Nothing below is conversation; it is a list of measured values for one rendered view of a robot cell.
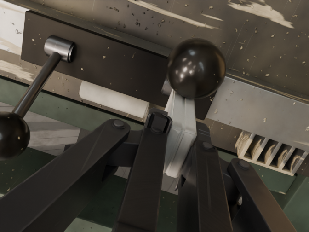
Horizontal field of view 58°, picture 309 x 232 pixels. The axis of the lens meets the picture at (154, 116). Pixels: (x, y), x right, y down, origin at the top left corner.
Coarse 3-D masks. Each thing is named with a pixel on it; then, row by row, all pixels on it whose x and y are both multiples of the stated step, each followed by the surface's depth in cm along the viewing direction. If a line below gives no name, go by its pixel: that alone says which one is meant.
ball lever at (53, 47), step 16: (48, 48) 27; (64, 48) 27; (48, 64) 26; (32, 96) 24; (0, 112) 21; (16, 112) 22; (0, 128) 20; (16, 128) 21; (0, 144) 20; (16, 144) 21; (0, 160) 21
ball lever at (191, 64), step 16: (176, 48) 17; (192, 48) 16; (208, 48) 16; (176, 64) 16; (192, 64) 16; (208, 64) 16; (224, 64) 17; (176, 80) 17; (192, 80) 16; (208, 80) 16; (192, 96) 17
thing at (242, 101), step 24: (0, 0) 27; (24, 0) 30; (0, 24) 28; (96, 24) 30; (0, 48) 29; (144, 48) 28; (168, 48) 31; (216, 96) 29; (240, 96) 29; (264, 96) 28; (288, 96) 29; (216, 120) 30; (240, 120) 30; (264, 120) 30; (288, 120) 29; (288, 144) 30
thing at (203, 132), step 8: (200, 128) 17; (208, 128) 17; (200, 136) 16; (208, 136) 16; (224, 160) 14; (184, 168) 14; (224, 168) 13; (184, 176) 14; (224, 176) 13; (224, 184) 13; (232, 184) 13; (232, 192) 13; (232, 200) 13
